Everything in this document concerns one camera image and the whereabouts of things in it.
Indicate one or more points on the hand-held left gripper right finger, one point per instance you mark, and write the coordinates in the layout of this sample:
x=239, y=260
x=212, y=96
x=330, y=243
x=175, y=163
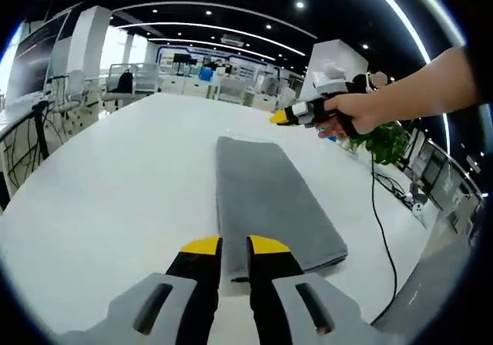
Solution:
x=273, y=283

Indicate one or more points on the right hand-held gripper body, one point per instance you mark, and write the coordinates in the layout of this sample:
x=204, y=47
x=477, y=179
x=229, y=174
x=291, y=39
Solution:
x=329, y=81

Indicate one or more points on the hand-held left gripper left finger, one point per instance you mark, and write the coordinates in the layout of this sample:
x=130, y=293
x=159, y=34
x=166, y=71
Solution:
x=192, y=283

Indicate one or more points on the grey towel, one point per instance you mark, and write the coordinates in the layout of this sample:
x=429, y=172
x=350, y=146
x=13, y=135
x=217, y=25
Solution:
x=254, y=191

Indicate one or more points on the person's right hand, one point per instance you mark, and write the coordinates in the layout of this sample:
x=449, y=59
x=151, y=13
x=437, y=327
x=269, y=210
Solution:
x=362, y=110

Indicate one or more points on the blue packet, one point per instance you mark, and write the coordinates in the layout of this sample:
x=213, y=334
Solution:
x=331, y=138

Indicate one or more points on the round ceiling lights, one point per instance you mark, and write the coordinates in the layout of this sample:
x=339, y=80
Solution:
x=299, y=4

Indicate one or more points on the green potted plant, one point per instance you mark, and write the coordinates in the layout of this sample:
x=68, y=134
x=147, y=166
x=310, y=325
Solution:
x=385, y=148

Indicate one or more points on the ceiling air conditioner unit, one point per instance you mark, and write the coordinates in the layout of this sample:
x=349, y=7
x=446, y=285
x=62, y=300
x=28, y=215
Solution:
x=233, y=40

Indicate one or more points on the blue storage box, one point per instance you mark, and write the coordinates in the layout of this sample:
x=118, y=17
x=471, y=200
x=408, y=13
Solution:
x=206, y=74

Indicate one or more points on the white table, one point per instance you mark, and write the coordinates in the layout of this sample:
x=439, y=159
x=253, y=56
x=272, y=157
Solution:
x=115, y=191

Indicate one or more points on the black monitor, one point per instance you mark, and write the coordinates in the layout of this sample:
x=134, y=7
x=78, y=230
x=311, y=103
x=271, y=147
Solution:
x=181, y=57

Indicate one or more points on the white power adapter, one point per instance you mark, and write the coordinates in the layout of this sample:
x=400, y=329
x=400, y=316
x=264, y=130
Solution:
x=407, y=197

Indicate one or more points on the black backpack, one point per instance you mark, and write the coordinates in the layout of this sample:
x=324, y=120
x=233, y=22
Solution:
x=124, y=82

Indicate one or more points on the black tripod stand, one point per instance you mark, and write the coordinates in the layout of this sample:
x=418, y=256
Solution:
x=40, y=129

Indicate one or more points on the large display screen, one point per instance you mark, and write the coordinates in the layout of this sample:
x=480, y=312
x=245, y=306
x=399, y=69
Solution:
x=36, y=52

